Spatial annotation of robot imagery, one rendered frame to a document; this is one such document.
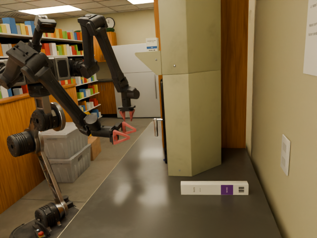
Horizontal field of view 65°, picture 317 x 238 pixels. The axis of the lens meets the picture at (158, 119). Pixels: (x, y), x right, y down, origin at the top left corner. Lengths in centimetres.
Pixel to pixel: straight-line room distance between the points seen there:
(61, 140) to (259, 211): 264
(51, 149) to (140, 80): 338
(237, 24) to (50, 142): 260
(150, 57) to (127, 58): 515
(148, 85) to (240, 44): 483
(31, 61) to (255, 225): 100
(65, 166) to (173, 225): 259
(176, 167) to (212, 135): 23
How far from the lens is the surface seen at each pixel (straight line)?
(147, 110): 626
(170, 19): 108
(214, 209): 98
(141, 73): 615
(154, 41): 118
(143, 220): 94
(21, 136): 222
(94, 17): 147
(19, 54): 114
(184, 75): 107
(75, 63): 180
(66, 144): 325
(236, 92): 146
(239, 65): 145
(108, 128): 122
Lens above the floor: 149
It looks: 14 degrees down
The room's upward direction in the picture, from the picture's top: 4 degrees counter-clockwise
